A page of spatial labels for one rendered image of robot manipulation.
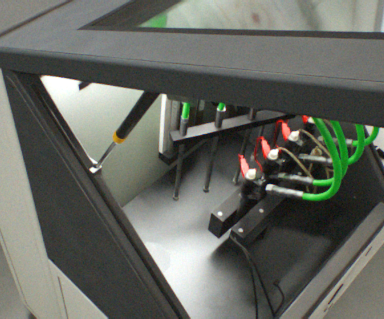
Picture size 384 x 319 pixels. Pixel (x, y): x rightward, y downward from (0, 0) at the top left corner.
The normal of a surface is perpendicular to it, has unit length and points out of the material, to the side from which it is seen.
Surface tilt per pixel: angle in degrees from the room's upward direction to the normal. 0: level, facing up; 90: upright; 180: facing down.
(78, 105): 90
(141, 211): 0
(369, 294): 0
